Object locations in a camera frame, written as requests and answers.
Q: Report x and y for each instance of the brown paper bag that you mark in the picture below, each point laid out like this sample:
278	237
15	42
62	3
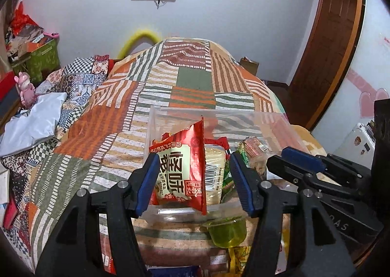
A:
249	65

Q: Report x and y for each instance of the striped cracker packet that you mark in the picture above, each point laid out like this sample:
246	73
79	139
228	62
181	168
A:
255	148

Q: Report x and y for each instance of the green cardboard box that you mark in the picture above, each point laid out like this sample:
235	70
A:
39	63

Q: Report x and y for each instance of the red chinese snack bag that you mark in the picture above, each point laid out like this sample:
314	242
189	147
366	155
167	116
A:
181	176

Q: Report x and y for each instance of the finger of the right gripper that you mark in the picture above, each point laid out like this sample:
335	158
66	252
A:
303	160
294	174

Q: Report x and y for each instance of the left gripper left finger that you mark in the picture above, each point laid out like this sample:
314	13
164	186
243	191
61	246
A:
127	200

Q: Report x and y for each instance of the yellow fuzzy hoop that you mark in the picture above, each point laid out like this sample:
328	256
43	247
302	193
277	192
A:
135	38

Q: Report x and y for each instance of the patchwork striped blanket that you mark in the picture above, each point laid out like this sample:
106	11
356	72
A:
104	141

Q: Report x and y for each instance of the pink plush toy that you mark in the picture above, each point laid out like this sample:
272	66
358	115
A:
26	90

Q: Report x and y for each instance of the wooden door frame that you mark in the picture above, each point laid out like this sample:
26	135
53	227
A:
326	58

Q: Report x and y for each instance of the green jelly cup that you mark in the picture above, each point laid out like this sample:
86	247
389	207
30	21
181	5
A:
227	232

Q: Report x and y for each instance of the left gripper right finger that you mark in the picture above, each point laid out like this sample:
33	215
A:
267	203

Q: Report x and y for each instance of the red flat box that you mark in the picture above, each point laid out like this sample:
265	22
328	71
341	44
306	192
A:
6	84

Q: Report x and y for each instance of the clear plastic storage bin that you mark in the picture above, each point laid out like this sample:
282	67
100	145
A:
213	148

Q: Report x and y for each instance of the white plastic bag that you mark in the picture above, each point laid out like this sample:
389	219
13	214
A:
26	131

